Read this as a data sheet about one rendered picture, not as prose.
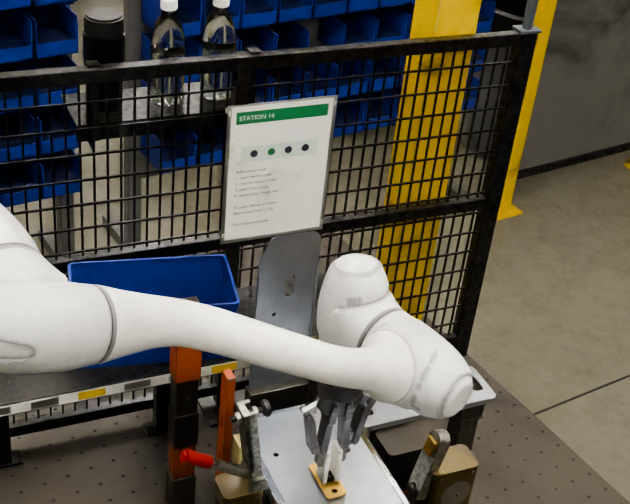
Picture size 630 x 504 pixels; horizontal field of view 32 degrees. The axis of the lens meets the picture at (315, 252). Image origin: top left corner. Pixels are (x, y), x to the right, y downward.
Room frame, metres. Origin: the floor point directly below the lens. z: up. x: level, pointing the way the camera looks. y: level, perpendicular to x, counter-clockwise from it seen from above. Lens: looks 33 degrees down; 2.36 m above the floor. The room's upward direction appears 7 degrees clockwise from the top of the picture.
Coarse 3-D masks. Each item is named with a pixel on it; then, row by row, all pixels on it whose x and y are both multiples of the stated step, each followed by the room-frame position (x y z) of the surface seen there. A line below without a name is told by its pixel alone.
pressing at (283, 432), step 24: (288, 408) 1.53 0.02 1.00; (264, 432) 1.46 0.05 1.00; (288, 432) 1.47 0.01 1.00; (336, 432) 1.48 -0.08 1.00; (264, 456) 1.40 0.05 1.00; (288, 456) 1.41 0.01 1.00; (312, 456) 1.41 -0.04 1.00; (360, 456) 1.43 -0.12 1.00; (288, 480) 1.35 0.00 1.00; (312, 480) 1.35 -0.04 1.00; (360, 480) 1.37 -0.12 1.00; (384, 480) 1.37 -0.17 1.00
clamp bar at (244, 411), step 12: (240, 408) 1.28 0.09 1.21; (252, 408) 1.29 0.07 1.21; (264, 408) 1.29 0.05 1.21; (240, 420) 1.27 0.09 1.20; (252, 420) 1.27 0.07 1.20; (240, 432) 1.29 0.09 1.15; (252, 432) 1.27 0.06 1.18; (252, 444) 1.27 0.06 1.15; (252, 456) 1.27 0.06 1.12; (252, 468) 1.27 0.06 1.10
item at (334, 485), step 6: (312, 468) 1.37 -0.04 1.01; (330, 474) 1.36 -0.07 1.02; (318, 480) 1.35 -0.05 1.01; (330, 480) 1.35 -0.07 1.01; (324, 486) 1.34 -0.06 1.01; (330, 486) 1.34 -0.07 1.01; (336, 486) 1.34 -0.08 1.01; (342, 486) 1.34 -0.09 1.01; (324, 492) 1.32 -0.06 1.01; (330, 492) 1.32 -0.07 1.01; (342, 492) 1.33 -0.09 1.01; (330, 498) 1.31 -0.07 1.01
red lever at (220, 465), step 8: (184, 456) 1.23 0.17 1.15; (192, 456) 1.23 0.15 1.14; (200, 456) 1.24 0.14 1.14; (208, 456) 1.25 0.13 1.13; (192, 464) 1.23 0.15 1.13; (200, 464) 1.24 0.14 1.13; (208, 464) 1.24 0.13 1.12; (216, 464) 1.25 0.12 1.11; (224, 464) 1.26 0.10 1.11; (232, 464) 1.27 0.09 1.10; (224, 472) 1.26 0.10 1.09; (232, 472) 1.26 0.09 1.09; (240, 472) 1.27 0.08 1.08; (248, 472) 1.28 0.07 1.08
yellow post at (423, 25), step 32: (416, 0) 2.14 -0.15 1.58; (448, 0) 2.07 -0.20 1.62; (480, 0) 2.11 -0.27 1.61; (416, 32) 2.13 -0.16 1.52; (448, 32) 2.08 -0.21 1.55; (416, 64) 2.11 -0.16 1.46; (448, 64) 2.09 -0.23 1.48; (416, 96) 2.09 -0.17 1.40; (448, 96) 2.09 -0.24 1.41; (416, 128) 2.07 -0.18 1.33; (448, 128) 2.10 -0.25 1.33; (448, 160) 2.10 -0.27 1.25; (416, 192) 2.07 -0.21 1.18; (416, 224) 2.08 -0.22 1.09; (384, 256) 2.12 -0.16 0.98; (416, 256) 2.09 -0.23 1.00; (416, 288) 2.09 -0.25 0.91
